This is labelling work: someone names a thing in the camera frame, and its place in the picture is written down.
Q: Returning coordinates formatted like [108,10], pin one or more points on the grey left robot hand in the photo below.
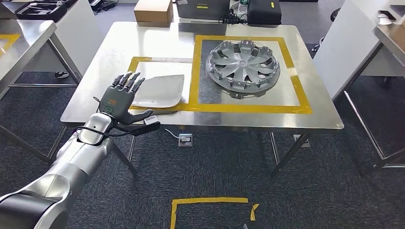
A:
[115,101]

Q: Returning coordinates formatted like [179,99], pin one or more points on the white curved plastic part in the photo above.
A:
[161,90]

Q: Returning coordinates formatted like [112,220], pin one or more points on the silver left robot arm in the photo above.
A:
[79,155]

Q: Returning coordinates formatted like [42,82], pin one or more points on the black white shoe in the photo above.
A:
[61,75]

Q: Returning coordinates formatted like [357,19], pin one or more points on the grey floor socket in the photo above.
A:
[185,140]
[302,141]

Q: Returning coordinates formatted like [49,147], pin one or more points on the cardboard box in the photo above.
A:
[153,12]

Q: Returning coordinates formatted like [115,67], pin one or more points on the black power adapter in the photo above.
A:
[96,3]

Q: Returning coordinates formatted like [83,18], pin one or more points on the open black tool case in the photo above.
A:
[41,11]
[71,2]

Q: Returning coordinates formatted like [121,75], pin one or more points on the dark grey laptop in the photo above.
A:
[202,9]

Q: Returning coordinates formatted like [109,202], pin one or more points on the silver wheel hubcap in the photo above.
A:
[242,68]

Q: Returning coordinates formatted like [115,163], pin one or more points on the clear water bottle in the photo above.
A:
[243,8]

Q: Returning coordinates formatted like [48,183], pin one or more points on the black zip case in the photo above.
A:
[264,12]

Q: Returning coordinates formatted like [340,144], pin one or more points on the black round stool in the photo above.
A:
[334,14]

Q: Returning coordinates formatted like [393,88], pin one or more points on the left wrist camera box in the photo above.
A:
[148,124]

